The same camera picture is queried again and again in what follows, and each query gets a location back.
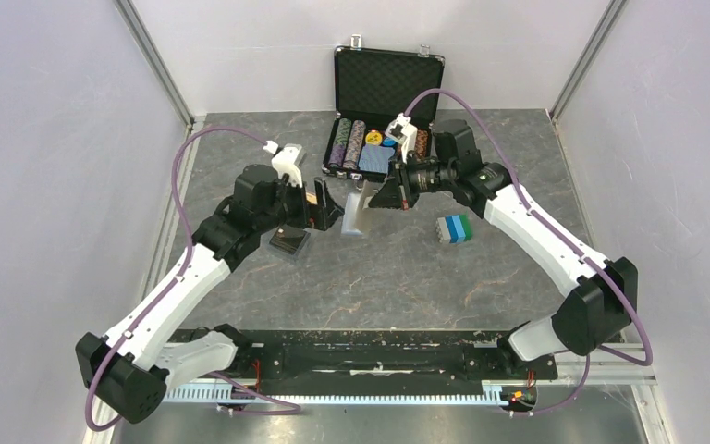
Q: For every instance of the black poker chip case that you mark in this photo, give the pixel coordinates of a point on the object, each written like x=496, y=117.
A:
x=373, y=86

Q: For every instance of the black card box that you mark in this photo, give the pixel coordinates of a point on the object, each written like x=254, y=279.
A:
x=289, y=241

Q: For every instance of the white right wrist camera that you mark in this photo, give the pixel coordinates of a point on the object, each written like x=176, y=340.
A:
x=404, y=134

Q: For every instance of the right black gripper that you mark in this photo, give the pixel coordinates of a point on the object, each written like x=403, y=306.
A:
x=393, y=193

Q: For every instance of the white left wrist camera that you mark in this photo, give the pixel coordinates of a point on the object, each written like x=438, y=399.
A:
x=286, y=161

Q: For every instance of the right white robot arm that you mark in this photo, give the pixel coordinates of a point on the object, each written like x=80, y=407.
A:
x=600, y=294

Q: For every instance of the stacked toy brick block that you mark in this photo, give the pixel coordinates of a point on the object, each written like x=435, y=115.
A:
x=453, y=229

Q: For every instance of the beige card holder wallet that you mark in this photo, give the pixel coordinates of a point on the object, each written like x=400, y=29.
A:
x=357, y=218

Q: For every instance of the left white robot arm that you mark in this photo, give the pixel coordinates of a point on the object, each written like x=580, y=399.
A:
x=129, y=369

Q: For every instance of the orange card box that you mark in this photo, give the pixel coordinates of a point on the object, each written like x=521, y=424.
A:
x=311, y=198

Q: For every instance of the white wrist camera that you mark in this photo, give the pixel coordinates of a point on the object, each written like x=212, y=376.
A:
x=286, y=161
x=404, y=134

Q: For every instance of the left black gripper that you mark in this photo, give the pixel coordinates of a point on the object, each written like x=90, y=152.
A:
x=320, y=216

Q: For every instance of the grey slotted cable duct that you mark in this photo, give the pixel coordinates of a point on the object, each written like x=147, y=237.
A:
x=221, y=393

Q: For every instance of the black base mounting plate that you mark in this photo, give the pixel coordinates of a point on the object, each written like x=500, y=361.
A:
x=377, y=362

